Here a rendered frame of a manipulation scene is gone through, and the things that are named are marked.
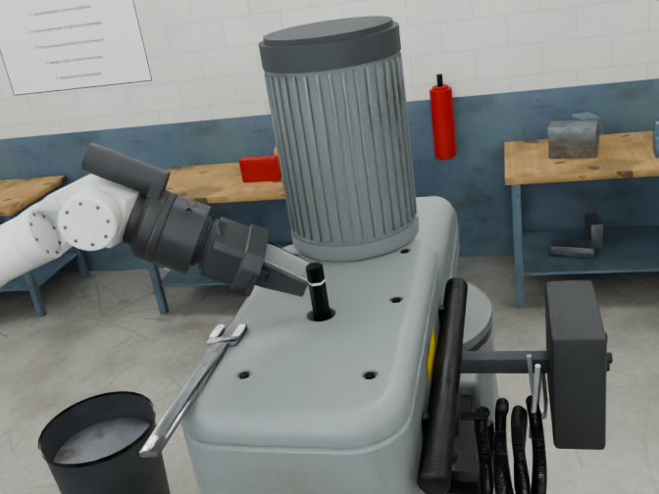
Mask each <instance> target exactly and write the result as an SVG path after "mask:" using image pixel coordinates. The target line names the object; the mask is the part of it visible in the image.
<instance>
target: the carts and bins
mask: <svg viewBox="0 0 659 494"><path fill-rule="evenodd" d="M149 402H150V403H151V404H152V405H151V404H150V403H149ZM152 406H153V407H154V405H153V403H152V402H151V400H150V399H149V398H147V397H146V396H144V395H142V394H139V393H136V392H129V391H115V392H108V393H103V394H99V395H95V396H92V397H89V398H86V399H84V400H81V401H79V402H77V403H75V404H73V405H71V406H69V407H68V408H66V409H65V410H64V411H62V412H61V413H60V414H58V415H57V416H55V417H54V418H53V419H51V420H50V421H49V422H48V423H47V424H46V426H45V427H44V428H43V430H42V431H41V433H40V436H39V438H38V450H39V444H40V450H41V452H42V454H43V456H42V455H41V457H42V458H43V459H44V460H45V461H46V463H47V465H48V467H49V468H50V470H51V473H52V475H53V477H54V479H55V481H56V483H57V485H58V488H59V490H60V492H61V494H171V492H170V488H169V483H168V479H167V474H166V469H165V464H164V459H163V454H162V452H161V454H160V456H159V457H158V458H148V457H140V455H139V451H140V450H141V448H142V447H143V445H144V444H145V442H146V441H147V439H148V438H149V436H150V435H151V434H152V432H153V431H154V429H155V428H156V426H157V425H156V421H155V417H156V413H155V412H154V411H153V407H152Z"/></svg>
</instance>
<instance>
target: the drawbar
mask: <svg viewBox="0 0 659 494"><path fill-rule="evenodd" d="M305 268H306V273H307V279H308V281H309V282H310V283H312V284H314V283H321V282H322V281H323V280H324V279H325V275H324V269H323V265H322V264H320V263H319V262H317V263H310V264H309V265H308V266H306V267H305ZM308 285H309V291H310V297H311V303H312V308H313V314H314V320H315V321H327V320H329V319H331V317H330V305H329V299H328V293H327V287H326V282H324V283H323V284H322V285H316V286H312V285H310V284H308Z"/></svg>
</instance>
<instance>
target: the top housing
mask: <svg viewBox="0 0 659 494"><path fill-rule="evenodd" d="M282 249H284V250H286V251H288V252H290V253H292V254H294V255H296V256H298V257H300V258H302V259H304V260H306V261H308V265H309V264H310V263H317V262H319V263H320V264H322V265H323V269H324V275H325V279H326V287H327V293H328V299H329V311H330V317H331V319H329V320H327V321H315V320H314V314H313V308H312V303H311V297H310V291H309V285H308V286H307V288H306V290H305V293H304V295H303V296H302V297H300V296H296V295H291V294H287V293H283V292H279V291H275V290H271V289H267V288H262V287H260V286H257V285H255V286H254V289H253V291H252V293H251V295H250V296H249V297H247V298H246V300H245V301H244V303H243V305H242V306H241V308H240V309H239V311H238V312H237V314H236V315H235V317H234V318H233V320H232V321H231V323H230V325H229V326H228V328H227V330H226V331H225V333H224V334H223V336H222V337H231V336H232V335H233V333H234V332H235V330H236V329H237V327H238V326H239V325H240V324H247V330H246V332H245V334H244V335H243V337H242V339H241V340H240V341H239V342H238V344H237V345H236V346H228V348H227V350H226V351H225V353H224V354H223V356H222V358H221V359H220V361H219V362H218V364H217V365H216V367H215V369H214V370H213V372H212V373H211V375H210V376H209V378H208V380H207V381H206V383H205V384H204V386H203V387H202V389H201V391H200V392H199V394H198V395H197V397H196V398H195V400H194V402H193V403H192V405H191V406H190V408H189V409H188V411H187V413H186V414H185V416H184V417H183V419H182V420H181V422H180V423H181V426H182V429H183V434H184V438H185V442H186V445H187V449H188V453H189V456H190V460H191V463H192V466H193V470H194V474H195V477H196V481H197V485H198V488H199V492H200V494H420V492H421V489H420V487H419V486H418V482H417V479H418V474H419V467H420V459H421V453H422V446H423V439H424V437H423V429H422V413H427V412H428V405H429V399H430V392H431V381H432V373H433V366H434V360H435V352H436V345H437V338H438V333H439V315H438V306H442V305H441V294H440V283H439V272H438V263H437V254H436V251H435V249H434V248H433V247H432V245H431V244H429V243H428V242H427V241H425V240H422V239H418V238H413V239H412V240H411V241H410V242H409V243H408V244H406V245H405V246H403V247H402V248H400V249H398V250H396V251H393V252H391V253H388V254H385V255H382V256H379V257H375V258H371V259H366V260H360V261H351V262H328V261H320V260H316V259H312V258H309V257H307V256H305V255H303V254H301V253H299V252H298V251H297V250H296V249H295V248H294V246H293V244H292V245H288V246H286V247H284V248H282Z"/></svg>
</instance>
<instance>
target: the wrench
mask: <svg viewBox="0 0 659 494"><path fill-rule="evenodd" d="M246 330H247V324H240V325H239V326H238V327H237V329H236V330H235V332H234V333H233V335H232V336H231V337H221V336H222V335H223V333H224V332H225V327H224V325H223V324H218V325H217V326H216V328H215V329H214V330H213V332H212V333H211V335H210V336H209V339H208V340H207V346H211V347H210V348H209V350H208V351H207V353H206V354H205V356H204V357H203V359H202V360H201V362H200V363H199V365H198V366H197V368H196V369H195V371H194V372H193V373H192V375H191V376H190V378H189V379H188V381H187V382H186V384H185V385H184V386H183V387H182V389H181V390H180V392H179V394H178V395H177V397H176V398H175V400H174V401H173V403H172V404H171V405H170V407H169V408H168V410H167V411H166V413H165V414H164V416H163V417H162V419H161V420H160V422H159V423H158V425H157V426H156V428H155V429H154V431H153V432H152V434H151V435H150V436H149V438H148V439H147V441H146V442H145V444H144V445H143V447H142V448H141V450H140V451H139V455H140V457H148V458H158V457H159V456H160V454H161V452H162V451H163V449H164V448H165V446H166V445H167V443H168V441H169V440H170V438H171V437H172V435H173V434H174V432H175V430H176V429H177V427H178V425H179V424H180V422H181V420H182V419H183V417H184V416H185V414H186V413H187V411H188V409H189V408H190V406H191V405H192V403H193V402H194V400H195V398H196V397H197V395H198V394H199V392H200V391H201V389H202V387H203V386H204V384H205V383H206V381H207V380H208V378H209V376H210V375H211V373H212V372H213V370H214V369H215V367H216V365H217V364H218V362H219V361H220V359H221V358H222V356H223V354H224V353H225V351H226V350H227V348H228V346H236V345H237V344H238V342H239V341H240V340H241V339H242V337H243V335H244V334H245V332H246Z"/></svg>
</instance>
